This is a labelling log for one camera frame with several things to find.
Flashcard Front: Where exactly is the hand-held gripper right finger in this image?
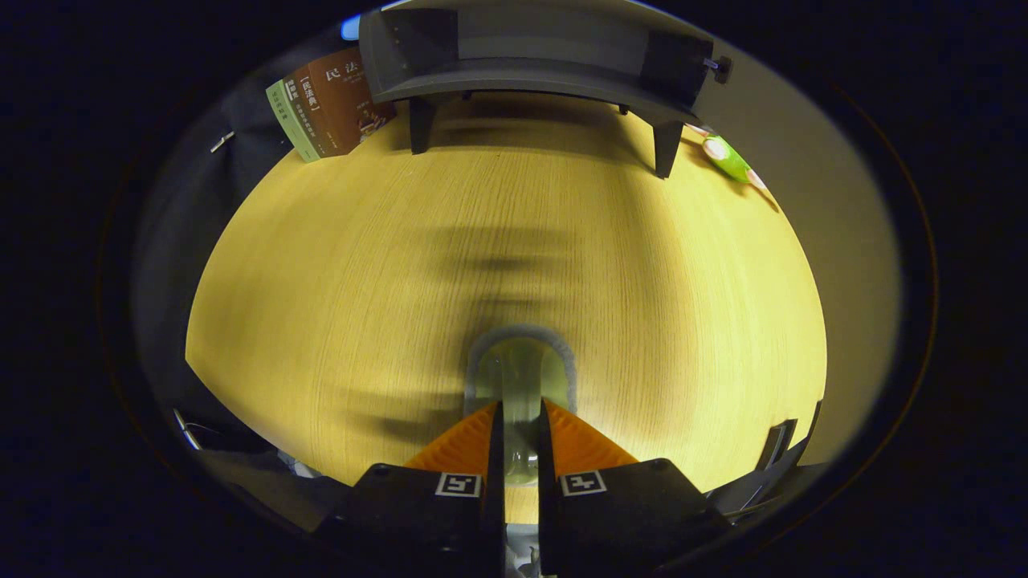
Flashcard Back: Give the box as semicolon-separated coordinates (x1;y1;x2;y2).
536;398;733;578

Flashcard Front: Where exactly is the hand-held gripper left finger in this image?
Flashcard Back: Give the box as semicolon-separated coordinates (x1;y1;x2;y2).
313;400;507;578

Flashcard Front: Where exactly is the green glass vase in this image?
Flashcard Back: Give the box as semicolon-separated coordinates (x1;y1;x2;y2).
464;324;577;487

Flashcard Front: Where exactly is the green and pink plush toy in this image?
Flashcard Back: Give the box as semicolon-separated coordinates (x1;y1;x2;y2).
687;124;769;192

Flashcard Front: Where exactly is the grey cabinet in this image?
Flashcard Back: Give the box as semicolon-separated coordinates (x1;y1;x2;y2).
358;0;733;179

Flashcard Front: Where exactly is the thick brown book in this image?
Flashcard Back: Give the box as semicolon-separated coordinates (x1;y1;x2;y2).
294;46;398;158

